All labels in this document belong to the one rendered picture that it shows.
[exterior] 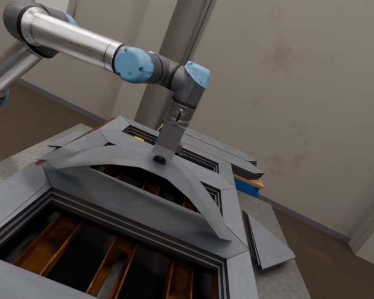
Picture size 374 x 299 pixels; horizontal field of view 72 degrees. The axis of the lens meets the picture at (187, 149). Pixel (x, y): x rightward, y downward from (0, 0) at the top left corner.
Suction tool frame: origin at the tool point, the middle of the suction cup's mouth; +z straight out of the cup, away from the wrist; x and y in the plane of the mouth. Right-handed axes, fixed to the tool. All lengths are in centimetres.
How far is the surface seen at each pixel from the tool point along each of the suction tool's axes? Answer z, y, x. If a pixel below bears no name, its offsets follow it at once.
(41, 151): 34, 37, 52
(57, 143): 30, 43, 48
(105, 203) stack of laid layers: 15.7, -6.5, 9.9
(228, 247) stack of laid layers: 15.5, -4.5, -31.8
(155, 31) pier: -38, 246, 59
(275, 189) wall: 78, 238, -160
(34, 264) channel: 33.8, -18.9, 20.5
